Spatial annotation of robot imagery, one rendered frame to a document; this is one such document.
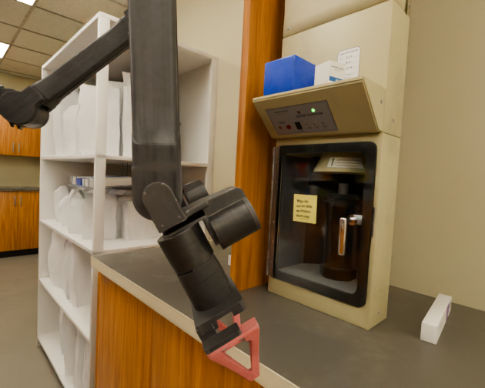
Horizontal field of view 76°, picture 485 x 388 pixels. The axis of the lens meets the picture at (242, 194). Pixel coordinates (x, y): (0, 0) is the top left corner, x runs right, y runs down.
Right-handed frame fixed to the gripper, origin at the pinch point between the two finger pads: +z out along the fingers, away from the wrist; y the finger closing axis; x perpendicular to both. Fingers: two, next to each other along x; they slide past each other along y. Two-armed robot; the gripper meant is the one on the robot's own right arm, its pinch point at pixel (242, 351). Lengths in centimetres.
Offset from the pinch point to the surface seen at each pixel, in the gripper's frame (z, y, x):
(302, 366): 16.8, 11.6, -7.8
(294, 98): -29, 33, -38
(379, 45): -31, 24, -59
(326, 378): 18.1, 7.5, -10.1
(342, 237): 4.3, 23.5, -30.8
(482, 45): -20, 36, -102
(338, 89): -27, 22, -43
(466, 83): -11, 38, -95
